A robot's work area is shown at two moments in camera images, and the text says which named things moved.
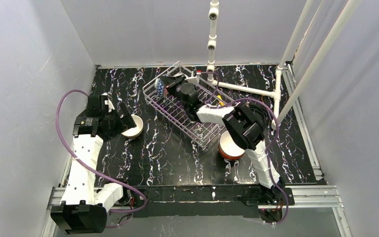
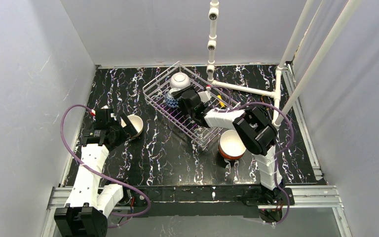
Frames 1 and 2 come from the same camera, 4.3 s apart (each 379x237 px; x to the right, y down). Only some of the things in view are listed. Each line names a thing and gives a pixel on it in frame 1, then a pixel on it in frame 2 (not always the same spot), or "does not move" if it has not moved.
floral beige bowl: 134,132 does not move
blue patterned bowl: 159,85 → 171,101
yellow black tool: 221,103 does not move
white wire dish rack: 204,133 does not move
